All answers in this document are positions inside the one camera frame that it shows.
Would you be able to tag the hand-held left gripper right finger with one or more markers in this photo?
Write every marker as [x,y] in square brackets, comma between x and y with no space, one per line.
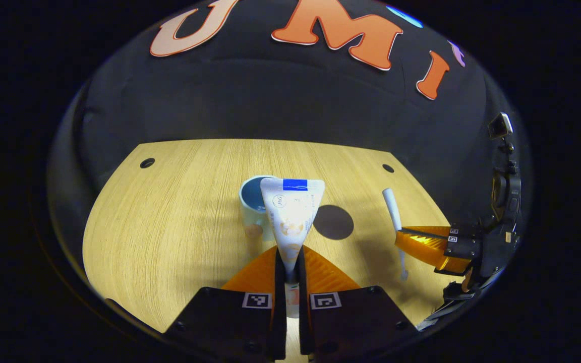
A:
[303,327]

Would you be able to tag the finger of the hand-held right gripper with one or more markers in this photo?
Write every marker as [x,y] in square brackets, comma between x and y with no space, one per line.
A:
[426,252]
[437,232]

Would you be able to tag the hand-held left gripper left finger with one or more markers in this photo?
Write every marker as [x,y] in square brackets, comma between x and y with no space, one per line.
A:
[280,327]

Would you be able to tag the white toothbrush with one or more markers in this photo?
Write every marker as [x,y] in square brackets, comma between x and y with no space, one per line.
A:
[393,206]

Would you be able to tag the white toothpaste tube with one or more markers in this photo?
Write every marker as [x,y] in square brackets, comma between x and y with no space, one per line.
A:
[293,217]

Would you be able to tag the blue and white cup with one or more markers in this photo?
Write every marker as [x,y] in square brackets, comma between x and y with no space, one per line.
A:
[251,201]

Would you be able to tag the black backdrop cloth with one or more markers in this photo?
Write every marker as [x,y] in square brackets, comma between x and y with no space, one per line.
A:
[270,96]

